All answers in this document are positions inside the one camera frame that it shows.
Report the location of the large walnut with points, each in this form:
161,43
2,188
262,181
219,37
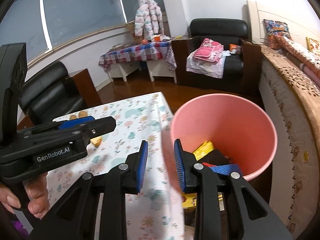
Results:
83,114

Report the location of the pink patterned puffer jacket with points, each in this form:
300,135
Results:
147,17

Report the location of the white cloth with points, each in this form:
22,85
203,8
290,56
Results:
205,68

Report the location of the white and orange package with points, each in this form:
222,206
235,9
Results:
161,38

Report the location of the brown patterned blanket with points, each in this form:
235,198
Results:
300,100

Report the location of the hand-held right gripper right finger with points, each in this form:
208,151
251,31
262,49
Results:
178,165

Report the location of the person's left hand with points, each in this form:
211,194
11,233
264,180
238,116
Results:
37,195

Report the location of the yellow cellophane wrapper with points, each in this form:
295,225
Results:
203,150

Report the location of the black armchair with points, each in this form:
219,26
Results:
50,97
215,26

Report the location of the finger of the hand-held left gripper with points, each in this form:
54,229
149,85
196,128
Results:
102,126
75,123

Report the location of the black foam net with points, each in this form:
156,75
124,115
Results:
217,157

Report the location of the folded patterned quilt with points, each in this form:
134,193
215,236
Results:
300,55

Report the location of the small walnut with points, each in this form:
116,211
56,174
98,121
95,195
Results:
73,117

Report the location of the person's left forearm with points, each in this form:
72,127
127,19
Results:
21,230

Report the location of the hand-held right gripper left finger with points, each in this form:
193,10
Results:
142,167

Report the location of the yellow printed box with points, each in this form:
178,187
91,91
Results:
187,201

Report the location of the orange ball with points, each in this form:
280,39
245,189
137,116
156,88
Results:
144,42

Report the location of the pink folded clothing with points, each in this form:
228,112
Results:
208,50

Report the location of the yellow and red pillow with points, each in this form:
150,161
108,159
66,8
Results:
314,45

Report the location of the checkered tablecloth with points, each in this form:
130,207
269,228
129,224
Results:
130,53

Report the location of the white low table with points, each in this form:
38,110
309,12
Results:
160,68
122,68

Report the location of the small orange box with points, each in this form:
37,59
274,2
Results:
233,46

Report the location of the large window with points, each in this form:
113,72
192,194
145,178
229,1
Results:
75,10

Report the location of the white headboard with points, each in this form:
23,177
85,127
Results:
260,17

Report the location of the pink plastic bin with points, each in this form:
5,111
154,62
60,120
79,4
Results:
225,120

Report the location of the small yellow wrapper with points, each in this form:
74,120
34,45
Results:
96,141

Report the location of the white quilted mattress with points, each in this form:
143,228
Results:
280,130

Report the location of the stack of books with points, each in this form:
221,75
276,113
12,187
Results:
118,46

